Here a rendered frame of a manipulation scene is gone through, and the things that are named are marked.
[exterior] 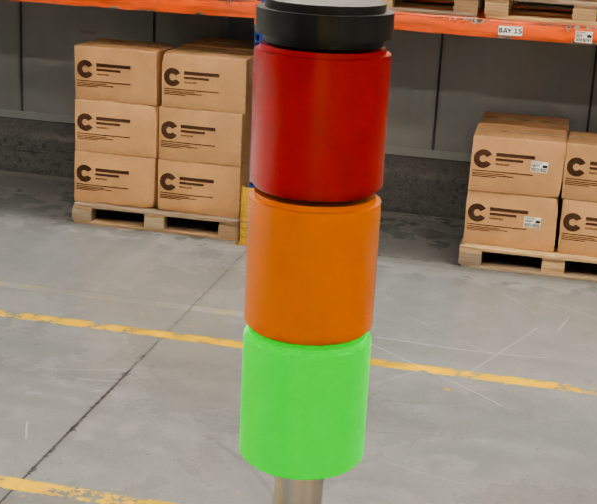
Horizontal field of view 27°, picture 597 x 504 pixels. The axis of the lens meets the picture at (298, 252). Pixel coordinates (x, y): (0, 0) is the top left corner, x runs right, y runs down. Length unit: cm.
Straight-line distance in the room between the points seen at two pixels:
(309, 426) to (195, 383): 565
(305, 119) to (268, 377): 10
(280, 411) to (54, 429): 519
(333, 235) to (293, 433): 8
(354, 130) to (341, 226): 4
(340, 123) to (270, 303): 7
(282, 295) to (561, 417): 564
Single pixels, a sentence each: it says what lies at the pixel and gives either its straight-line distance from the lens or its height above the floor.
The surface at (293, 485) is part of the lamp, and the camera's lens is 50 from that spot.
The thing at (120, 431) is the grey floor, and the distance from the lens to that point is 563.
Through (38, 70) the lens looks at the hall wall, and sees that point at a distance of 1020.
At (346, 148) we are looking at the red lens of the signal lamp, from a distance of 44.
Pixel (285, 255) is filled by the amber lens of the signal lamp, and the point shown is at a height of 225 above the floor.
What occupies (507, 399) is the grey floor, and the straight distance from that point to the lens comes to 620.
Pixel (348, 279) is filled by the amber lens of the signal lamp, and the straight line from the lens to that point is 46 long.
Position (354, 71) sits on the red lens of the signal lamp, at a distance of 44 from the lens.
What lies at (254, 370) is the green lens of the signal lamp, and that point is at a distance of 48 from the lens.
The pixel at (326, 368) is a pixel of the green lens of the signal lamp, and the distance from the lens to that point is 47.
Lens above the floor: 238
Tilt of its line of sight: 17 degrees down
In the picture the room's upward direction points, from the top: 3 degrees clockwise
